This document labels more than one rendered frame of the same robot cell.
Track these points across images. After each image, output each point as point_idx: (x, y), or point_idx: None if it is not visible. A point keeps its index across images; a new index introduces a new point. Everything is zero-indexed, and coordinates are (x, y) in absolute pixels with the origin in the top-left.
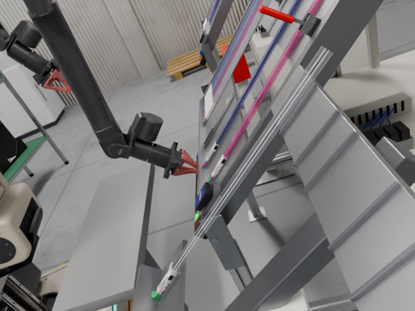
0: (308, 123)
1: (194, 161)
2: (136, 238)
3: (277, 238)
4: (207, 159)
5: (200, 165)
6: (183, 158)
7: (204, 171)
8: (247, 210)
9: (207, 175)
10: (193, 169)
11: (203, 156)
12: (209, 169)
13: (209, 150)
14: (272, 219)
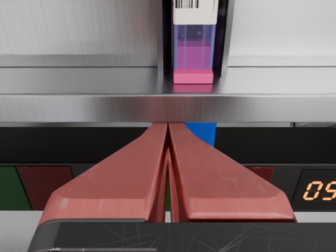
0: None
1: (155, 131)
2: None
3: (59, 125)
4: (218, 0)
5: (207, 89)
6: (285, 194)
7: (265, 75)
8: None
9: (311, 60)
10: (166, 170)
11: (68, 77)
12: (284, 28)
13: (29, 18)
14: (14, 125)
